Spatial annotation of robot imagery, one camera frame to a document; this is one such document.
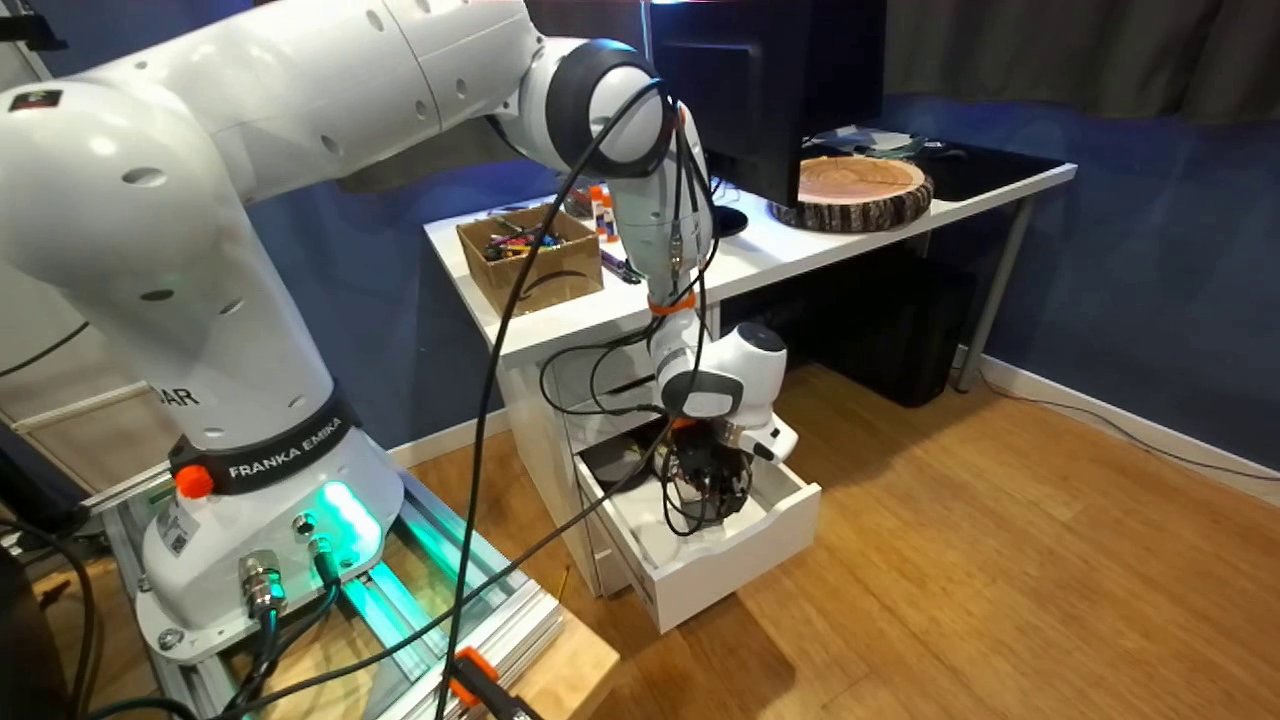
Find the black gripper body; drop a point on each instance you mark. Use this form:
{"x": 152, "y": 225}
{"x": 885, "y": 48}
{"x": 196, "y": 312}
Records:
{"x": 700, "y": 479}

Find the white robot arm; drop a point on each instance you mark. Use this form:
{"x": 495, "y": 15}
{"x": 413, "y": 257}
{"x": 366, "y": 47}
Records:
{"x": 135, "y": 191}

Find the white open drawer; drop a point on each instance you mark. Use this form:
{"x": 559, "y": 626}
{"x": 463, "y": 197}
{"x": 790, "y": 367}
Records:
{"x": 674, "y": 573}

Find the white desk drawer cabinet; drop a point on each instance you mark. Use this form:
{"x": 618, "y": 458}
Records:
{"x": 574, "y": 383}

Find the black box under desk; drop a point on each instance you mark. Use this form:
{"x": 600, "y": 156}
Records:
{"x": 885, "y": 322}

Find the cardboard box of pens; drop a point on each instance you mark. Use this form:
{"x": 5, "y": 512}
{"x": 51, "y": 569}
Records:
{"x": 528, "y": 257}

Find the orange cap glue stick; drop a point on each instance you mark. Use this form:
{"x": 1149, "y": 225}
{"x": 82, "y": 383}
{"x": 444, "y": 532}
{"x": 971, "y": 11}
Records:
{"x": 600, "y": 214}

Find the round wooden slab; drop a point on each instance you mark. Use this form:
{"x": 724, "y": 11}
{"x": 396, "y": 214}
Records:
{"x": 854, "y": 195}

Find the black computer monitor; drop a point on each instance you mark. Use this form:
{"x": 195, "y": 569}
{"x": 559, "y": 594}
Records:
{"x": 770, "y": 72}

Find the dark curtain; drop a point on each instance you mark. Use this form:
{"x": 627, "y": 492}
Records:
{"x": 1206, "y": 63}

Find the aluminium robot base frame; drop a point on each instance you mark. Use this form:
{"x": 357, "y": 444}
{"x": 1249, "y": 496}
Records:
{"x": 400, "y": 600}

